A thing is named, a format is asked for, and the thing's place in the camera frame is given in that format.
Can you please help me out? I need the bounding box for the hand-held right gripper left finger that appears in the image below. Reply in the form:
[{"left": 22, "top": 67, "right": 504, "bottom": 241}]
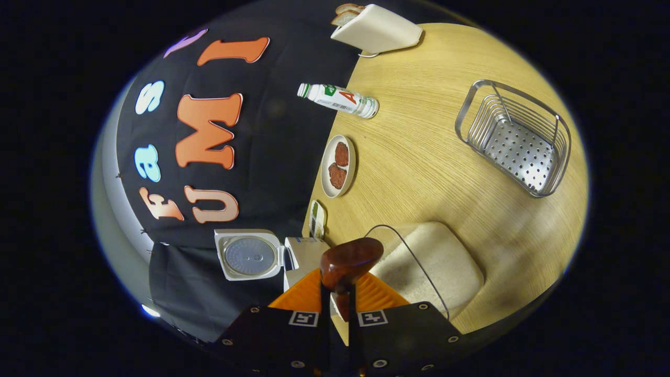
[{"left": 212, "top": 268, "right": 331, "bottom": 377}]

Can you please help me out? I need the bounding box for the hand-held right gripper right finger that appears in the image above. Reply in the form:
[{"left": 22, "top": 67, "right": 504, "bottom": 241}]
[{"left": 348, "top": 270, "right": 464, "bottom": 377}]

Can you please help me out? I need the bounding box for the brown wooden spoon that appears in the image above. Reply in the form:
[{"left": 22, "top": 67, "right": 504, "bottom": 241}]
[{"left": 320, "top": 237, "right": 385, "bottom": 323}]

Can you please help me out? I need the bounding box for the metal wire chopstick holder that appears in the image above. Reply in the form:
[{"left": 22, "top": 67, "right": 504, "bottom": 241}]
[{"left": 455, "top": 80, "right": 572, "bottom": 198}]

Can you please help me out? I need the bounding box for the clear plastic box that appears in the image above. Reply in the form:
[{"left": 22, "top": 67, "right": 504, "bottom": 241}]
[{"left": 330, "top": 221, "right": 485, "bottom": 336}]

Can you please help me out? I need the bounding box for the small divided bean dish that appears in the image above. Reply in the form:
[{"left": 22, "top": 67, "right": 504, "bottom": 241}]
[{"left": 309, "top": 200, "right": 328, "bottom": 240}]

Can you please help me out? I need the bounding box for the white round plate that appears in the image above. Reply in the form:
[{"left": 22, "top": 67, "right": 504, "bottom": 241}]
[{"left": 320, "top": 135, "right": 357, "bottom": 198}]

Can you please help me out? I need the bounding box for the black backdrop cloth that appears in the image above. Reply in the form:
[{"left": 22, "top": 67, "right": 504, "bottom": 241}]
[{"left": 114, "top": 0, "right": 367, "bottom": 343}]

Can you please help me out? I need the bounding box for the white drink bottle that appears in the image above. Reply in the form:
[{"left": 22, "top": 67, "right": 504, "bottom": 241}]
[{"left": 297, "top": 83, "right": 379, "bottom": 119}]

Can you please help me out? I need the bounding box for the white toaster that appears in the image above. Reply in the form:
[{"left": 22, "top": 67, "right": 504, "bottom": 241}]
[{"left": 330, "top": 4, "right": 423, "bottom": 56}]

